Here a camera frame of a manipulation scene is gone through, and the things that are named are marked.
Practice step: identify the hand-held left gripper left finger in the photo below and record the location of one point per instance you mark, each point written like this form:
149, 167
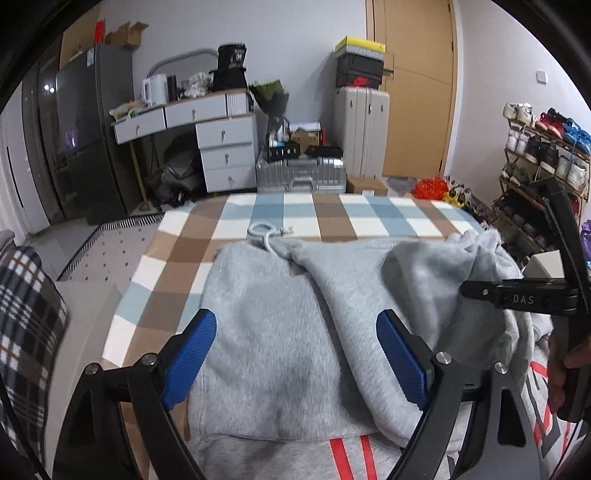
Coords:
191, 355

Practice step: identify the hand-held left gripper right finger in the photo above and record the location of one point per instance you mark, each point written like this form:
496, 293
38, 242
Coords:
401, 355

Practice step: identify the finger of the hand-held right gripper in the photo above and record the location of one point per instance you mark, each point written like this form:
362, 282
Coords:
521, 299
561, 217

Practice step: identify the grey printed hoodie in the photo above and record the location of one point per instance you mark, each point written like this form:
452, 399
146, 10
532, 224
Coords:
277, 323

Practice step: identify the person's right hand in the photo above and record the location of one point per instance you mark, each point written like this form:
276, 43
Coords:
556, 369

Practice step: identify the purple plastic bag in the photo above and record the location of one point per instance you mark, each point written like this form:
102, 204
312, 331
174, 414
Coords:
586, 240

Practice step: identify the white box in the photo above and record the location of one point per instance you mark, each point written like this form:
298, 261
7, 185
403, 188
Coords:
545, 266

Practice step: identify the wooden shoe rack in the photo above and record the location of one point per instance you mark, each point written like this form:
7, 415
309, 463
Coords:
505, 184

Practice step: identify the pile of loose shoes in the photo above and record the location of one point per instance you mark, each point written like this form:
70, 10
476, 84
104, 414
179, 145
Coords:
468, 203

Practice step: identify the checked bed sheet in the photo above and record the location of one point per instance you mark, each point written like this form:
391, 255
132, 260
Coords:
184, 249

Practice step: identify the yellow shoes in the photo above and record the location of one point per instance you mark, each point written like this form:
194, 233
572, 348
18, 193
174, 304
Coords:
453, 199

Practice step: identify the dotted floor mat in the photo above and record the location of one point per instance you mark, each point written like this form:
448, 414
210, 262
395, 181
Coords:
115, 249

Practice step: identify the red plastic bag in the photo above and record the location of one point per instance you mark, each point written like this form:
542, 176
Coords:
430, 189

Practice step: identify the black white plaid pillow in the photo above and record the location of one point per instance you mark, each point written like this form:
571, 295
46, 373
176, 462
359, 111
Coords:
27, 323

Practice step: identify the small cardboard box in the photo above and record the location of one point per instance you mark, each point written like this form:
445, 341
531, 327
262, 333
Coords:
366, 186

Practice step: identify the wooden door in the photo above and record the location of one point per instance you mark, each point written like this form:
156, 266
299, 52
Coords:
415, 115

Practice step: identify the wooden broom stick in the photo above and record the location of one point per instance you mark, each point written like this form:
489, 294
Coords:
140, 175

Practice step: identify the silver ribbed suitcase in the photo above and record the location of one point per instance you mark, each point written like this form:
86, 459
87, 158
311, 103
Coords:
300, 173

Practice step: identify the white upright suitcase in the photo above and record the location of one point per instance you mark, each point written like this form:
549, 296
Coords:
360, 134

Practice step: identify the flat black case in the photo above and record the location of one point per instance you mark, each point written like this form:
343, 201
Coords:
323, 152

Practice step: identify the white desk with drawers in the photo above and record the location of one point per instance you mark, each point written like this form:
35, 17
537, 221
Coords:
226, 138

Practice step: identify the black crate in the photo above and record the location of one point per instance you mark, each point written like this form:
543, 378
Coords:
282, 151

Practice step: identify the brown cardboard box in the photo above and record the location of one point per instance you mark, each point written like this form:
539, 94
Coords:
305, 136

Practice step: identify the dark grey refrigerator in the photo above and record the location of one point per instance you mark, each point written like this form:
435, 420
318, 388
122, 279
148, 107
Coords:
87, 138

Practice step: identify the black shoe box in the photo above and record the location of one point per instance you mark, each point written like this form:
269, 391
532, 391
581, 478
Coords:
358, 71

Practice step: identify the pile of packets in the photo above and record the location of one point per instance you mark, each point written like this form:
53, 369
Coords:
128, 108

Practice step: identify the yellow lid shoe box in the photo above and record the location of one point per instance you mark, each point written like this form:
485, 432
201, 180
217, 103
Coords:
360, 46

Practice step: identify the black tumbler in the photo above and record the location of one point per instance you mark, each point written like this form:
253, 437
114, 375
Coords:
172, 88

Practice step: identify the white electric kettle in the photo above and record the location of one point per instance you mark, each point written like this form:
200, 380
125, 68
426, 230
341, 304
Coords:
156, 90

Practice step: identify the black wrapped flower bouquet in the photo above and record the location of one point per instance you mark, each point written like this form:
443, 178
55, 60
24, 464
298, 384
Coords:
270, 99

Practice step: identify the black paper bag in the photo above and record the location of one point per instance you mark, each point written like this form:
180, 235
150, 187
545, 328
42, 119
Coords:
231, 69

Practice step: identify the open cardboard box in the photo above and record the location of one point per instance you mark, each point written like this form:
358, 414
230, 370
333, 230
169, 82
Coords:
124, 37

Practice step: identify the red box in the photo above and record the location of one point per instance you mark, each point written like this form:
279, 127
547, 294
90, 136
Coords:
99, 32

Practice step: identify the flat cardboard sheet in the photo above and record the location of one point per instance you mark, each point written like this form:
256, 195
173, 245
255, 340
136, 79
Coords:
76, 39

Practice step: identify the white wall switch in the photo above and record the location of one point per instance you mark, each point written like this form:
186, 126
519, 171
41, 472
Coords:
541, 76

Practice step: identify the grey arched mirror frame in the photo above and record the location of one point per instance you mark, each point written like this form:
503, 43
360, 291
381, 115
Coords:
180, 57

